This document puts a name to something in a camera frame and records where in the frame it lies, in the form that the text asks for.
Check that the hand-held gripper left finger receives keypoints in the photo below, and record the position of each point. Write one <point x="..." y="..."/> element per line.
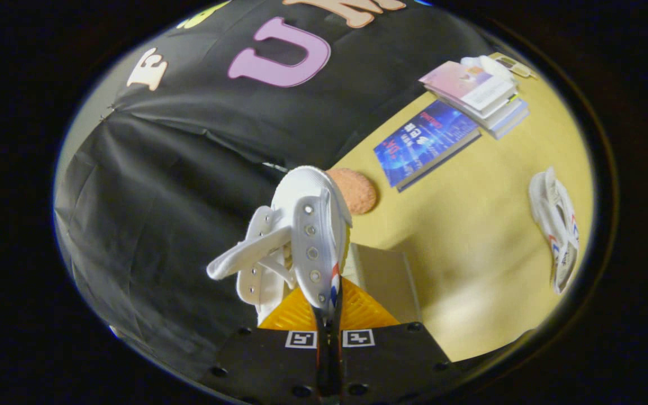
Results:
<point x="268" y="365"/>

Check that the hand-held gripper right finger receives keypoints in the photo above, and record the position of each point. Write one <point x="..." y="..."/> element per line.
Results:
<point x="391" y="365"/>

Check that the beige storage box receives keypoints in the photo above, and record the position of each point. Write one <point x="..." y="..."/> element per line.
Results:
<point x="386" y="281"/>

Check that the white canvas shoe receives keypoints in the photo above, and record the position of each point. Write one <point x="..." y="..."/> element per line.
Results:
<point x="307" y="197"/>
<point x="554" y="225"/>

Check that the orange round sponge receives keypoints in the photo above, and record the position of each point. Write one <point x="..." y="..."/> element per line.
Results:
<point x="360" y="191"/>

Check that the black backdrop cloth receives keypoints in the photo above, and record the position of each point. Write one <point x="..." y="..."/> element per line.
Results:
<point x="178" y="169"/>

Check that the blue cover book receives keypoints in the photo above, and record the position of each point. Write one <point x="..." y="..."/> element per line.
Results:
<point x="422" y="143"/>

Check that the light blue edged book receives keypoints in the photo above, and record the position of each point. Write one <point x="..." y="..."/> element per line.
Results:
<point x="512" y="125"/>

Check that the pink cover book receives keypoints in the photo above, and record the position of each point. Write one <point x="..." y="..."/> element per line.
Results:
<point x="459" y="81"/>

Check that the white fluffy ball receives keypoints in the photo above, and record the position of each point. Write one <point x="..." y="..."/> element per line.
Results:
<point x="484" y="64"/>

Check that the small printed card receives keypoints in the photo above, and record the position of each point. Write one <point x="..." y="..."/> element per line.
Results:
<point x="518" y="67"/>

